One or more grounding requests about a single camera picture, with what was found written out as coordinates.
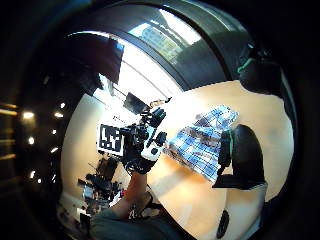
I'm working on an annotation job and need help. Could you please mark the white marker cube left glove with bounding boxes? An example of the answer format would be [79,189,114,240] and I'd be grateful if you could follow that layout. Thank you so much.
[96,123,125,157]

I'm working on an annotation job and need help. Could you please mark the blue plaid cloth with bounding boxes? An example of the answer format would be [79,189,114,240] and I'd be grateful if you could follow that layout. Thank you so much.
[165,105,240,184]

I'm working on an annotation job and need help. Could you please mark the black monitor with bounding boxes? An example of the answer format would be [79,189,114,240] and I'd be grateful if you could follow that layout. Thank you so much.
[122,92,150,115]

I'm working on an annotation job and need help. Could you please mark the pile of dark desk equipment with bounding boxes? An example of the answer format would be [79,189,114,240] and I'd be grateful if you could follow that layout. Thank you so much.
[77,156,125,214]

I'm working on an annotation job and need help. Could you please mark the large dark wall screen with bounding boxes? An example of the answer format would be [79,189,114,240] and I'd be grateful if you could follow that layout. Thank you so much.
[64,32,126,85]

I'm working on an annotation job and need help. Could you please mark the bright window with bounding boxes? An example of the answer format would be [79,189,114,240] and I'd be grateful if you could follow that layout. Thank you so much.
[128,9,203,64]

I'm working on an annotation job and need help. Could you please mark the the person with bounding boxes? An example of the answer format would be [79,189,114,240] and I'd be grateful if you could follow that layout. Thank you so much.
[89,205,198,240]

